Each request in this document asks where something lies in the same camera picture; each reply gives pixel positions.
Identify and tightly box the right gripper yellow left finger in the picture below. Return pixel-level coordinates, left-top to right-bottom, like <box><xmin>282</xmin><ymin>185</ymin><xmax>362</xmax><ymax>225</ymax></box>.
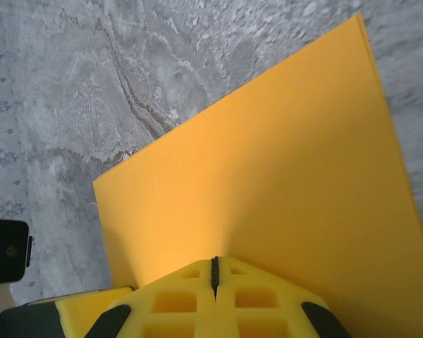
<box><xmin>86</xmin><ymin>258</ymin><xmax>218</xmax><ymax>338</ymax></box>

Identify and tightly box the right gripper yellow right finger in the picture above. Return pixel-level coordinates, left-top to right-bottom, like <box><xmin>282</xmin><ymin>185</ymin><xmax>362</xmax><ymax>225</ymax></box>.
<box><xmin>213</xmin><ymin>256</ymin><xmax>353</xmax><ymax>338</ymax></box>

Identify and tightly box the orange square paper sheet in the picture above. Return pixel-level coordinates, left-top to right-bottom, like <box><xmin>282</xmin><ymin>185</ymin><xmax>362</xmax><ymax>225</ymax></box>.
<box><xmin>92</xmin><ymin>12</ymin><xmax>423</xmax><ymax>338</ymax></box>

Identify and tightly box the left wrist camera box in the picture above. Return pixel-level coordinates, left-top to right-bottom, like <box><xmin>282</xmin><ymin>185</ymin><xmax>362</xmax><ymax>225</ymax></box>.
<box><xmin>0</xmin><ymin>217</ymin><xmax>35</xmax><ymax>314</ymax></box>

